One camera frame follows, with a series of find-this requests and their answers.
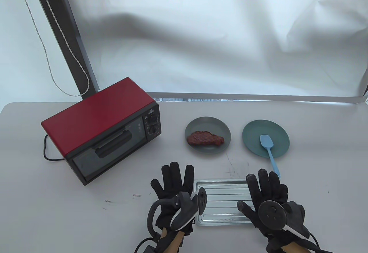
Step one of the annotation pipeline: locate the person's left forearm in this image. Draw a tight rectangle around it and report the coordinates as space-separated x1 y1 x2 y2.
160 228 184 253

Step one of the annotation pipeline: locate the teal round plate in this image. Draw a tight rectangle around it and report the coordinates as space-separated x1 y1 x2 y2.
242 120 290 159

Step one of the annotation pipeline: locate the silver metal baking tray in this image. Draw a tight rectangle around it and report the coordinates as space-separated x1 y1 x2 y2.
193 179 255 226

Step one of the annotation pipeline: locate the black oven power cable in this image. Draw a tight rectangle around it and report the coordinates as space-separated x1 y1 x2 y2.
43 134 65 162

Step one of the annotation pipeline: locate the white twisted cord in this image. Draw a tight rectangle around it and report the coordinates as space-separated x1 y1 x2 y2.
16 0 90 97

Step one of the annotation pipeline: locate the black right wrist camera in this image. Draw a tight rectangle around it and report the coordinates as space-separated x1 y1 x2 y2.
265 237 289 253

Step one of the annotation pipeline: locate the grilled brown steak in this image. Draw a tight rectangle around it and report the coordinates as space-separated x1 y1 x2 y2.
187 131 225 146

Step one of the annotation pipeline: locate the person's left hand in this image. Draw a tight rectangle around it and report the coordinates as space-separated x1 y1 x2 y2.
151 162 196 237

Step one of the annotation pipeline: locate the red countertop oven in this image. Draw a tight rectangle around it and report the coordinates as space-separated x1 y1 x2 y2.
41 77 162 186

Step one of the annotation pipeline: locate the white backdrop cloth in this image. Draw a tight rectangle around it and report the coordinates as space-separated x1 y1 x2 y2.
0 0 368 105

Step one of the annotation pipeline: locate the dark metal pole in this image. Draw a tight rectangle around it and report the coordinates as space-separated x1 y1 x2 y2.
30 0 100 97

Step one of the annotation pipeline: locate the person's right forearm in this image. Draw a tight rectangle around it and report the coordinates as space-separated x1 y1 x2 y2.
282 242 311 253

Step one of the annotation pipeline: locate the white and black right controller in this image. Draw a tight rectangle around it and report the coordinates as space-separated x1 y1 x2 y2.
258 200 310 239

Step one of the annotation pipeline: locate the grey round plate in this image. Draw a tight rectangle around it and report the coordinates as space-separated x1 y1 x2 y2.
185 117 231 154

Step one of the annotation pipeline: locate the person's right hand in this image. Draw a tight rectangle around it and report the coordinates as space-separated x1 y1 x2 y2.
237 169 311 243

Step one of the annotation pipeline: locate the white and black left controller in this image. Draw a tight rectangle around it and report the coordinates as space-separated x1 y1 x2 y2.
170 187 207 231

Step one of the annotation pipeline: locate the white and black controller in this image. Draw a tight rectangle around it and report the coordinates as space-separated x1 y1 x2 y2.
258 200 310 239
170 187 207 231

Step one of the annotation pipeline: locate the blue dessert spatula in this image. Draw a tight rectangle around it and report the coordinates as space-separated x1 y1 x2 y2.
260 134 281 178

